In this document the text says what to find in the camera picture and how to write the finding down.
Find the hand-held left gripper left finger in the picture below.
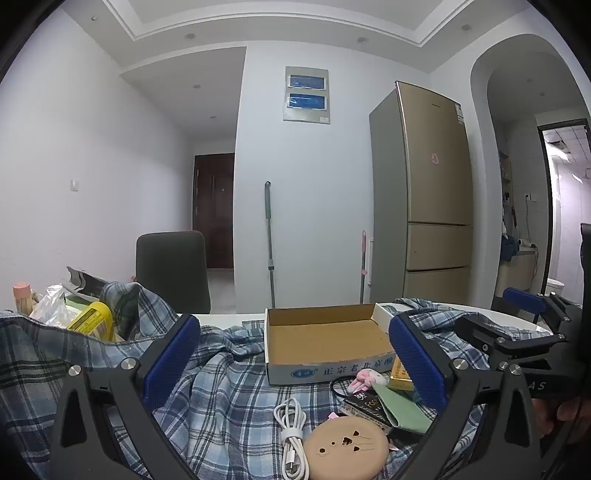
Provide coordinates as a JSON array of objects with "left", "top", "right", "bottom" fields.
[{"left": 48, "top": 313, "right": 201, "bottom": 480}]

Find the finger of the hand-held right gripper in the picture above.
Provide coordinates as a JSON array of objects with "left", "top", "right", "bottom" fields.
[
  {"left": 455, "top": 314, "right": 570, "bottom": 372},
  {"left": 502, "top": 287, "right": 583, "bottom": 325}
]

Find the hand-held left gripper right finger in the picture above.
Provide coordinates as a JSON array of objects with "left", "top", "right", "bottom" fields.
[{"left": 388, "top": 310, "right": 543, "bottom": 480}]

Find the pink bunny plush charm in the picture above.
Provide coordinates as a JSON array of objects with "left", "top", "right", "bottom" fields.
[{"left": 348, "top": 371, "right": 391, "bottom": 394}]

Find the black tissue pack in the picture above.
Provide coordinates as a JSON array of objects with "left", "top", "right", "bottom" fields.
[{"left": 341, "top": 390, "right": 394, "bottom": 435}]

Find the black cable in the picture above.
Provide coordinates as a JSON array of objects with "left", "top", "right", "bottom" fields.
[{"left": 330, "top": 376, "right": 370, "bottom": 401}]

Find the cardboard box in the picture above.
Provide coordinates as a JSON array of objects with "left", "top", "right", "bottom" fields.
[{"left": 264, "top": 302, "right": 411, "bottom": 386}]

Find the white charging cable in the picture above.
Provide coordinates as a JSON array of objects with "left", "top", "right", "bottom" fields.
[{"left": 273, "top": 398, "right": 311, "bottom": 478}]

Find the person's right hand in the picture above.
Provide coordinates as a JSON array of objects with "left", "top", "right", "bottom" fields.
[{"left": 533, "top": 399, "right": 587, "bottom": 444}]

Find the gold box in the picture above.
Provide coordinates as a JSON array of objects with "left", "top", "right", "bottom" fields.
[{"left": 388, "top": 355, "right": 416, "bottom": 392}]

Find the beige counter cabinet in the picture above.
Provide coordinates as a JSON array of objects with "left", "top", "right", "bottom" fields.
[{"left": 495, "top": 247, "right": 539, "bottom": 298}]

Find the blue plaid cloth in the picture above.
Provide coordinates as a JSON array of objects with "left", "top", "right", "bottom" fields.
[{"left": 0, "top": 281, "right": 552, "bottom": 480}]

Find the yellow bag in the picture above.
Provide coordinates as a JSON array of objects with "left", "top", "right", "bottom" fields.
[{"left": 67, "top": 302, "right": 116, "bottom": 342}]

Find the dark grey chair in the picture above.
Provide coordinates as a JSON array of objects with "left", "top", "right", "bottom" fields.
[{"left": 135, "top": 231, "right": 212, "bottom": 315}]

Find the beige round cat-face pouch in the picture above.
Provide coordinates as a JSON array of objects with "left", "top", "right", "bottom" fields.
[{"left": 302, "top": 413, "right": 400, "bottom": 480}]

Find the gold refrigerator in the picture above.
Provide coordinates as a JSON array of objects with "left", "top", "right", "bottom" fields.
[{"left": 368, "top": 80, "right": 474, "bottom": 308}]

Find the dark brown door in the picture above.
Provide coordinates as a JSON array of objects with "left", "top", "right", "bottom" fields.
[{"left": 193, "top": 153, "right": 235, "bottom": 270}]

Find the pink bottle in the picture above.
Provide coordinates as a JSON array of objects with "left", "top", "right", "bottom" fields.
[{"left": 13, "top": 283, "right": 33, "bottom": 317}]

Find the grey mop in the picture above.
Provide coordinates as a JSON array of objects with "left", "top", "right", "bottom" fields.
[{"left": 264, "top": 181, "right": 278, "bottom": 309}]

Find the grey electrical panel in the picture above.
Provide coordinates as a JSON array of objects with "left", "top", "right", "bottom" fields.
[{"left": 283, "top": 65, "right": 332, "bottom": 124}]

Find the black door frame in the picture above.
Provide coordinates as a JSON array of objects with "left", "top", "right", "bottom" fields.
[{"left": 536, "top": 119, "right": 591, "bottom": 296}]

